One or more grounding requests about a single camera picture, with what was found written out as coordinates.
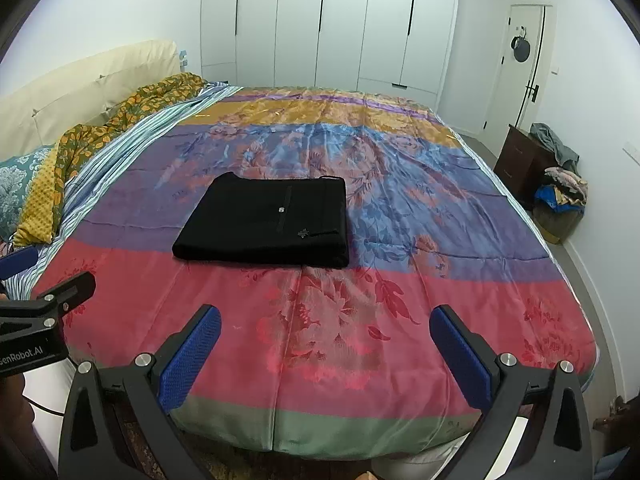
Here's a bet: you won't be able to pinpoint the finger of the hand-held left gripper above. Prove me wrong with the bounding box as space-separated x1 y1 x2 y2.
36 272 97 312
0 247 39 282

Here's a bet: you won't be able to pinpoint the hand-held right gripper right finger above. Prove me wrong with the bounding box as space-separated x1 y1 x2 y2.
429 304 597 480

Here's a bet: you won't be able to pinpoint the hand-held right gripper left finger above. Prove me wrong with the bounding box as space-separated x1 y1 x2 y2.
59 304 222 480

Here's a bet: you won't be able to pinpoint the black pants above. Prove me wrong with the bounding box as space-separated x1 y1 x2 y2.
172 172 350 269

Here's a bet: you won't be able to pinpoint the teal patterned pillow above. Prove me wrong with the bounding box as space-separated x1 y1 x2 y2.
0 145 55 242

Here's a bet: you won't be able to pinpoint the colourful floral blanket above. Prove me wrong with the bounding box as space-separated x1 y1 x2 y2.
30 85 599 453

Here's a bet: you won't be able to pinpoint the woven laundry basket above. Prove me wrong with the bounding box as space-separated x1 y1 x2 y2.
531 200 585 247

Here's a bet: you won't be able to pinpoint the yellow floral quilt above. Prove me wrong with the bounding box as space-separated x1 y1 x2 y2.
14 72 206 248

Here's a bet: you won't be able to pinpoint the striped bed sheet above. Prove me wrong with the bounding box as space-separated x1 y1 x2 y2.
0 81 243 306

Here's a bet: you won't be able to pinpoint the cream padded headboard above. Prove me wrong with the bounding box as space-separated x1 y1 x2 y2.
0 39 181 162

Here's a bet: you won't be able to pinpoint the pile of clothes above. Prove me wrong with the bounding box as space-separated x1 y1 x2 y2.
532 164 589 211

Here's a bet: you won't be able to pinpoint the dark wooden nightstand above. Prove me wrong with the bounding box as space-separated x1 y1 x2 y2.
493 125 557 196

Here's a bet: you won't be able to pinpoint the grey garment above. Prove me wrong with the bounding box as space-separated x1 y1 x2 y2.
530 122 581 171

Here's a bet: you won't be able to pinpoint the white door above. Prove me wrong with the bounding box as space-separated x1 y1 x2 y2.
481 4 557 137

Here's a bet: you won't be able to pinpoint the round dark hanging object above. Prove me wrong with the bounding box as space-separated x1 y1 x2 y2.
510 26 534 64

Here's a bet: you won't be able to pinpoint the white wardrobe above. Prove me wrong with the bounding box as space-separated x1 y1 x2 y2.
200 0 462 107

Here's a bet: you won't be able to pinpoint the black cable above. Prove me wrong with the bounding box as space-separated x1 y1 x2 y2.
22 396 67 417

